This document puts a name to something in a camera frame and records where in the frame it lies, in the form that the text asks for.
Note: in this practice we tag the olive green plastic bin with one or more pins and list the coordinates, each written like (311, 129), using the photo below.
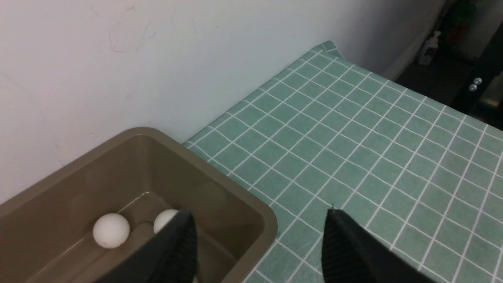
(46, 231)

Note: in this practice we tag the white ping-pong ball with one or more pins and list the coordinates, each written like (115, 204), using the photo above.
(163, 218)
(111, 230)

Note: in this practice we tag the white bottle in background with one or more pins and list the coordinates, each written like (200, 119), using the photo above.
(429, 49)

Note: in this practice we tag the black frame with screws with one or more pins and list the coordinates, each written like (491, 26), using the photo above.
(485, 69)

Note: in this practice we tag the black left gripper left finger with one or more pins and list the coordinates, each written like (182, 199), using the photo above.
(169, 257)

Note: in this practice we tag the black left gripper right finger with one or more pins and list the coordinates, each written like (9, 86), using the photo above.
(350, 254)

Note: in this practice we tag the green checked tablecloth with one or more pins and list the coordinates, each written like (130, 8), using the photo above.
(423, 179)

